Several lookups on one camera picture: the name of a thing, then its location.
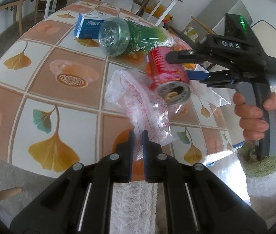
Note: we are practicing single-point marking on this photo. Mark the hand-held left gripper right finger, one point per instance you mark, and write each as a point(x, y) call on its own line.
point(145, 151)

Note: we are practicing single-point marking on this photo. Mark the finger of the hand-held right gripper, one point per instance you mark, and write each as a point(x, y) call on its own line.
point(197, 75)
point(186, 56)

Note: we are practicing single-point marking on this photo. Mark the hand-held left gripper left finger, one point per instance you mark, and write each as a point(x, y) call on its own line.
point(131, 151)

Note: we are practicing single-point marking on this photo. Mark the red drink can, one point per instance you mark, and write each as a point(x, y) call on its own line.
point(164, 73)

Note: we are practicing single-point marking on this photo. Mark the clear red-printed plastic bag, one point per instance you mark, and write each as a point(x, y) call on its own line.
point(140, 107)

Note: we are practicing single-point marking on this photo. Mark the green plastic bottle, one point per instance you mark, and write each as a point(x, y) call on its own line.
point(133, 35)

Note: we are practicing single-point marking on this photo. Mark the person's right forearm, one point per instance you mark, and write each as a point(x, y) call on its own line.
point(267, 187)

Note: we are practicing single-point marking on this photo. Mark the person's right hand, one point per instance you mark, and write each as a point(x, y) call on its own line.
point(250, 121)

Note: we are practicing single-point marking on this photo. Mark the white printed bag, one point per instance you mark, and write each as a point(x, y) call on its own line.
point(191, 34)

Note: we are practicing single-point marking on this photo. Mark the white mattress with blue edge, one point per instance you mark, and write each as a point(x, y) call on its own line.
point(274, 36)

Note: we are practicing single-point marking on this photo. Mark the wooden chair with black seat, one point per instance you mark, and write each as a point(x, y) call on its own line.
point(201, 24)

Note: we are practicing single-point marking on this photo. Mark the yellow plastic bag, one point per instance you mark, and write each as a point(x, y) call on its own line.
point(157, 11)

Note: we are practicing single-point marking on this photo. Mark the white fluffy robe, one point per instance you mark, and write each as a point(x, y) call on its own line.
point(133, 207)

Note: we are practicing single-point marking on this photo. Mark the ginkgo print tablecloth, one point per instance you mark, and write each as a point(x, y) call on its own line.
point(55, 126)

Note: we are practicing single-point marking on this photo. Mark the blue white toothpaste box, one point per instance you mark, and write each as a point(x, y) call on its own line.
point(86, 26)

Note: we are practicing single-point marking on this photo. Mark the wooden furniture leg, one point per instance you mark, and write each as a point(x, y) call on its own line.
point(4, 195)

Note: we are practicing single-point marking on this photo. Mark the wooden chair with teal cushion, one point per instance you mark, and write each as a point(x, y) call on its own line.
point(18, 0)

